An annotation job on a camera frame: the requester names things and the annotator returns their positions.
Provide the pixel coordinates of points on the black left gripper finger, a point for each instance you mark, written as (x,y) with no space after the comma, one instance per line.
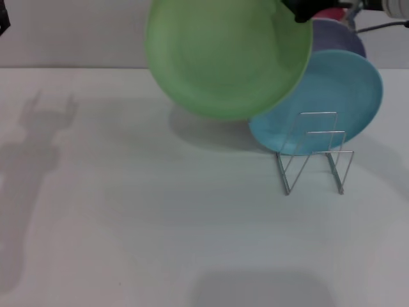
(4,20)

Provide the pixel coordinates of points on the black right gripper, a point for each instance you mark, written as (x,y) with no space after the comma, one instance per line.
(370,3)

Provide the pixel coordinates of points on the green plastic plate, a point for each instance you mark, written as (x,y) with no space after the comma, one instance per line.
(227,57)

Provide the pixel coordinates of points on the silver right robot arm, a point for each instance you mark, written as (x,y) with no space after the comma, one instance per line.
(397,7)

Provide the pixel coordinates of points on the pink plastic plate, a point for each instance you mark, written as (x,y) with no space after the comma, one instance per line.
(330,14)

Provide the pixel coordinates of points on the purple plastic plate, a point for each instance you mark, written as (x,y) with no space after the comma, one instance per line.
(335,35)

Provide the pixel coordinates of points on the light blue plastic plate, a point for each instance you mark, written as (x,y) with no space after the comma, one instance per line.
(338,89)

